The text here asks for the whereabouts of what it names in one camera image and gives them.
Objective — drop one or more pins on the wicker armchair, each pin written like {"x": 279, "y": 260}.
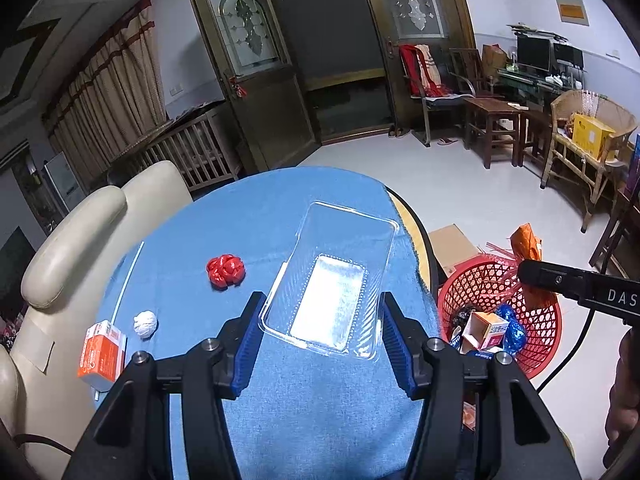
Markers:
{"x": 595, "y": 174}

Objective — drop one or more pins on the orange plastic bag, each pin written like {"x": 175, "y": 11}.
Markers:
{"x": 527, "y": 247}

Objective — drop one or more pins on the dark wooden armchair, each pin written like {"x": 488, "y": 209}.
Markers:
{"x": 478, "y": 72}

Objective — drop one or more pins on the brown cardboard box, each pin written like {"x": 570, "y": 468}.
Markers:
{"x": 451, "y": 247}

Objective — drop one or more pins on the cream leather sofa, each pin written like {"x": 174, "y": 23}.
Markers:
{"x": 41, "y": 393}

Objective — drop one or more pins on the yellow cardboard box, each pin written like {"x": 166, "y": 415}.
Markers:
{"x": 590, "y": 134}

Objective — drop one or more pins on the beige striped curtain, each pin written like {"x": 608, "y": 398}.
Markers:
{"x": 111, "y": 98}

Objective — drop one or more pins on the closed wooden glass door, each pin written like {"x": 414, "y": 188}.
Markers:
{"x": 440, "y": 24}

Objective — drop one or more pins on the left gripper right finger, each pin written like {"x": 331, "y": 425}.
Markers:
{"x": 403, "y": 340}

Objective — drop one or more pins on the computer monitor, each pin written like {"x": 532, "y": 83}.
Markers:
{"x": 534, "y": 53}

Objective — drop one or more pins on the red plastic bag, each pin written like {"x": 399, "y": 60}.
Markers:
{"x": 225, "y": 271}

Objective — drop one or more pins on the dark wooden stool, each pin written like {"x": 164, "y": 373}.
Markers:
{"x": 494, "y": 123}

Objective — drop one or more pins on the glass computer desk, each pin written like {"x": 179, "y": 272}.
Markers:
{"x": 538, "y": 91}

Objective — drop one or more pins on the white drinking straw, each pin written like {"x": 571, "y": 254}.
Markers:
{"x": 125, "y": 283}

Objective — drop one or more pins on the operator right hand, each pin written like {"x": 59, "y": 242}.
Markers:
{"x": 623, "y": 413}

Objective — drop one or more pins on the wooden slatted crib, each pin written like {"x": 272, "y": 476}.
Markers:
{"x": 201, "y": 143}

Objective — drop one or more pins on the orange white small carton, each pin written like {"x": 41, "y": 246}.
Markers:
{"x": 102, "y": 357}

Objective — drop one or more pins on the blue snack wrapper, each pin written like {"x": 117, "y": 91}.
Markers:
{"x": 515, "y": 338}

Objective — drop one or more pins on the white orange medicine box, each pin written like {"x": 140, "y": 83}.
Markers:
{"x": 484, "y": 331}

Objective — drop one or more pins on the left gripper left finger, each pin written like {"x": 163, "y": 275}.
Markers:
{"x": 240, "y": 340}

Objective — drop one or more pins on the white paper ball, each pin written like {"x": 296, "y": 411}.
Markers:
{"x": 145, "y": 324}

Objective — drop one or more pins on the clear plastic food tray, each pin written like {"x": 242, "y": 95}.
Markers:
{"x": 326, "y": 296}

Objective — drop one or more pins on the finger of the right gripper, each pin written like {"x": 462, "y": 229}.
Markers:
{"x": 600, "y": 292}

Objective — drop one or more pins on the round wooden table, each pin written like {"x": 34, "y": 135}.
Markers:
{"x": 428, "y": 267}

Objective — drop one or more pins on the metal chair with red cloth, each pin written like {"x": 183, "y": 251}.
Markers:
{"x": 425, "y": 86}

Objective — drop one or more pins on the open wooden glass door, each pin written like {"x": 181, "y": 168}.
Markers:
{"x": 245, "y": 44}

